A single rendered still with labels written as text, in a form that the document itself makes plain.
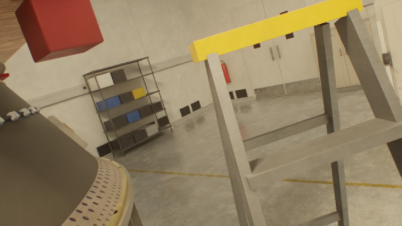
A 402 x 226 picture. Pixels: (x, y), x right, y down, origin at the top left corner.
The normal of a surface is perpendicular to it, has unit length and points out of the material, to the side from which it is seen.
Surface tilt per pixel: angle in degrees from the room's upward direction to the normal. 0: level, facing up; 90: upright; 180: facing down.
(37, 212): 62
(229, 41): 90
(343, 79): 90
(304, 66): 90
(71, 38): 90
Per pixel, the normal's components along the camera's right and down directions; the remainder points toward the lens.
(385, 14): -0.64, 0.33
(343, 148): 0.11, 0.14
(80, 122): 0.71, -0.10
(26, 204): 0.70, -0.69
